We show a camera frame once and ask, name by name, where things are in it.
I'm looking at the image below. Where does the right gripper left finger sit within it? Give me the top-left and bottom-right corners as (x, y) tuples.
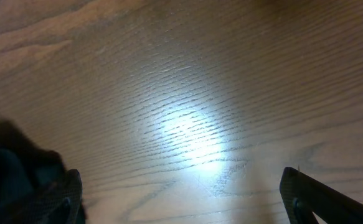
(0, 169), (82, 224)

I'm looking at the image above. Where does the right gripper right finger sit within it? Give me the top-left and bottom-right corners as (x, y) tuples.
(280, 167), (363, 224)

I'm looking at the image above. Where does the black t-shirt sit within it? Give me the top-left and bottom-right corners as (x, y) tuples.
(0, 120), (87, 224)

